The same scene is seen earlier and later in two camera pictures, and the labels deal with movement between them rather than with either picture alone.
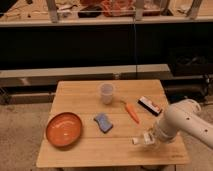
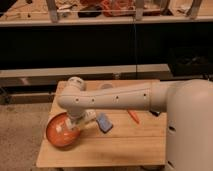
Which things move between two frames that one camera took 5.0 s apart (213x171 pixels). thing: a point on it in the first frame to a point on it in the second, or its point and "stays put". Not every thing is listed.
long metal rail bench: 49,77 stays put
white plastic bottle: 135,140 to 85,126
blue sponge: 103,121 stays put
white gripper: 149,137 to 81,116
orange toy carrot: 133,113 stays put
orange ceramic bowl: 64,129 stays put
